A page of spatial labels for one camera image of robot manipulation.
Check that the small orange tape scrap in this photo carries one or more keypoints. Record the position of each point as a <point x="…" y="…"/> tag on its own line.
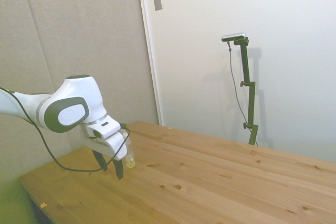
<point x="43" y="205"/>

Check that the grey wall plate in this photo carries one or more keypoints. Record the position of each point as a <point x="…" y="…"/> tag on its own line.
<point x="157" y="1"/>

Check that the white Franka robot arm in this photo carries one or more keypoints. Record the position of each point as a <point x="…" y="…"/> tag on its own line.
<point x="71" y="95"/>

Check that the black camera stand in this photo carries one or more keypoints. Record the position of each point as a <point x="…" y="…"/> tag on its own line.
<point x="249" y="95"/>

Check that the white door frame trim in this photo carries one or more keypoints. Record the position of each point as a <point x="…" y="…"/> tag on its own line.
<point x="151" y="56"/>

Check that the silver exterior camera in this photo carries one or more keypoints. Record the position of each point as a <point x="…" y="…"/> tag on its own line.
<point x="234" y="36"/>

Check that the clear sanitizer pump bottle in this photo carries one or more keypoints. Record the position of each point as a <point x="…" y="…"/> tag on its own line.
<point x="130" y="159"/>

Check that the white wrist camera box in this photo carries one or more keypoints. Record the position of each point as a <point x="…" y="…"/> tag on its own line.
<point x="107" y="127"/>

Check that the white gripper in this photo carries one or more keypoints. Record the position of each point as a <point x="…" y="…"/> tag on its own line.
<point x="115" y="144"/>

